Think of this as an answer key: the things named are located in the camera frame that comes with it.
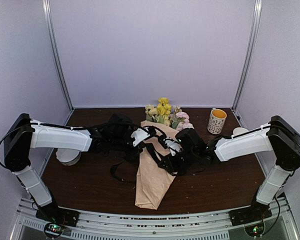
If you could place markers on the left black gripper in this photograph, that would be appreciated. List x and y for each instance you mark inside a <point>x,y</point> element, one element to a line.
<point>126,152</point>

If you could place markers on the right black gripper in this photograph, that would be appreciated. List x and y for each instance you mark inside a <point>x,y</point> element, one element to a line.
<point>172,167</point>

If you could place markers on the black ribbon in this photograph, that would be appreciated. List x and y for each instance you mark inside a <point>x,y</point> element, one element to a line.
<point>140,160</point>

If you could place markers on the pink fake flower stem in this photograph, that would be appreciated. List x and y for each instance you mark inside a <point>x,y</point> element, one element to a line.
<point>179,119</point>

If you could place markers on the pale yellow fake flower stem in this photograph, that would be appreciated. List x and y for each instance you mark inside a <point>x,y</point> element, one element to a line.
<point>151,113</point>

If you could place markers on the pink and green wrapping paper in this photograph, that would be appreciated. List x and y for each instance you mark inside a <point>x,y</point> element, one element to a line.
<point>152,183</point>

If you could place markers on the bright yellow fake flower stem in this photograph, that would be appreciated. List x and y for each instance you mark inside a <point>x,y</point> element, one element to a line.
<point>164,111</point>

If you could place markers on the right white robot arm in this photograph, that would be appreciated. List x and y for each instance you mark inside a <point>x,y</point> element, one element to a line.
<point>277,136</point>

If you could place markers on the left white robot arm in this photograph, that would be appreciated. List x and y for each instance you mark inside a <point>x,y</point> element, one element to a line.
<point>26,134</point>

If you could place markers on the patterned mug with yellow inside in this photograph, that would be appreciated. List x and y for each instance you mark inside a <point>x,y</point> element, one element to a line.
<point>216,121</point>

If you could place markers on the small white patterned bowl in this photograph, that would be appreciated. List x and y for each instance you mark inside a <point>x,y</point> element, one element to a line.
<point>239,131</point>

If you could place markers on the white scalloped bowl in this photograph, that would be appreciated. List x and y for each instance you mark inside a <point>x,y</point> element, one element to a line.
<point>68,157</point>

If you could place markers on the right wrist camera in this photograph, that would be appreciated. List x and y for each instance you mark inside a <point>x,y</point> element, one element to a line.
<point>173,146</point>

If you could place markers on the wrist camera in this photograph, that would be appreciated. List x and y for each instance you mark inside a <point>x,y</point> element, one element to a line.
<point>139,135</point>
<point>173,146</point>

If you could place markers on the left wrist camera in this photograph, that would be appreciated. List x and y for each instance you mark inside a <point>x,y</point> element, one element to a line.
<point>139,135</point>

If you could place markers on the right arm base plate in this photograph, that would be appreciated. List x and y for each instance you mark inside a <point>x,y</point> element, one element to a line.
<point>247,215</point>

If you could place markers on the front aluminium rail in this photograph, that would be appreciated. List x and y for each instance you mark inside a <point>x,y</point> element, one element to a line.
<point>214,225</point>

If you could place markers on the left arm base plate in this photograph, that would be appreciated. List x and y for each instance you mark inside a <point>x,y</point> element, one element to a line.
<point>60,216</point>

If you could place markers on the left aluminium frame post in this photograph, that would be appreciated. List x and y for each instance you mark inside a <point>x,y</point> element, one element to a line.
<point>55,53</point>

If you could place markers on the aluminium frame post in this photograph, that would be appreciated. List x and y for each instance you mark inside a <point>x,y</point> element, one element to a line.
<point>55,53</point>
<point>254,30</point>

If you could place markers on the right aluminium frame post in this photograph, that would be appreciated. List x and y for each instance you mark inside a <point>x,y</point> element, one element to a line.
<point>254,30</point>

